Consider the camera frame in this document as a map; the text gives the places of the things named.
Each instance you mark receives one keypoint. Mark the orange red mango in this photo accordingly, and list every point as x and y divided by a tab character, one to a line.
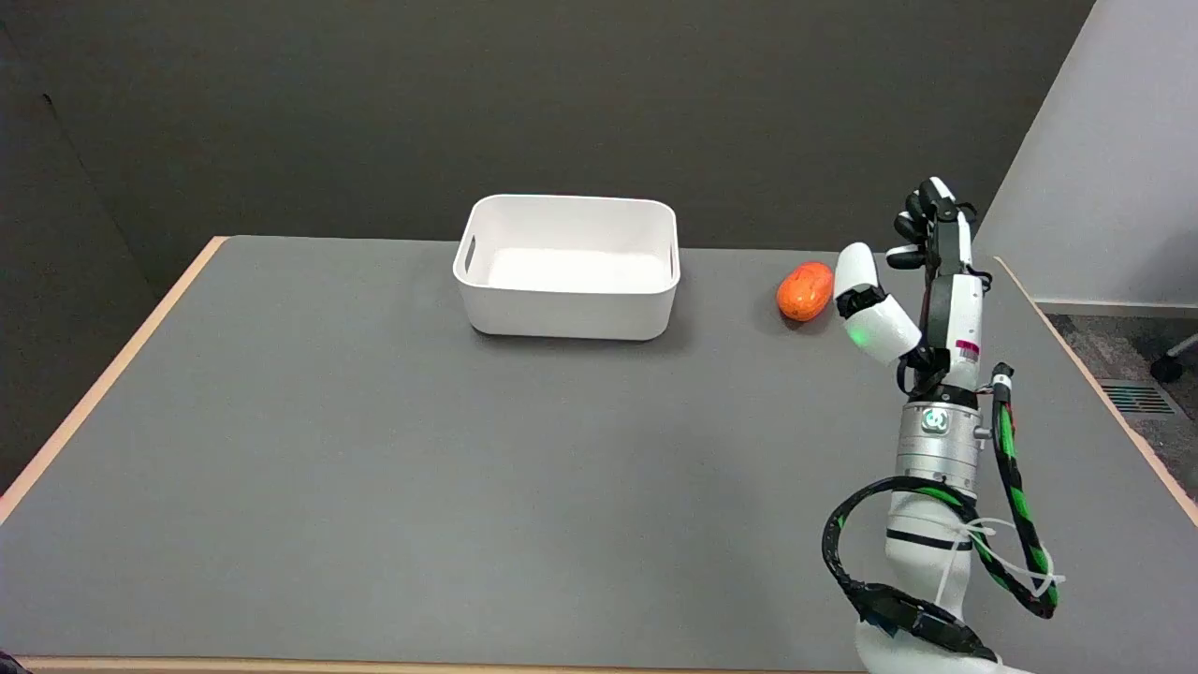
805	291

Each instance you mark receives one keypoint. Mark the white plastic storage bin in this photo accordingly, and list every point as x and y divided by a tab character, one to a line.
571	309

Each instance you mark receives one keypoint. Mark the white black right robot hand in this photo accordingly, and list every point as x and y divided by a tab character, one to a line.
964	318

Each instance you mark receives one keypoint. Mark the black chair base leg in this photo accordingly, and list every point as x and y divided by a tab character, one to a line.
1172	359

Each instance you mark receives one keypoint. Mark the metal floor vent grille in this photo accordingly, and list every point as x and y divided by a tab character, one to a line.
1136	397

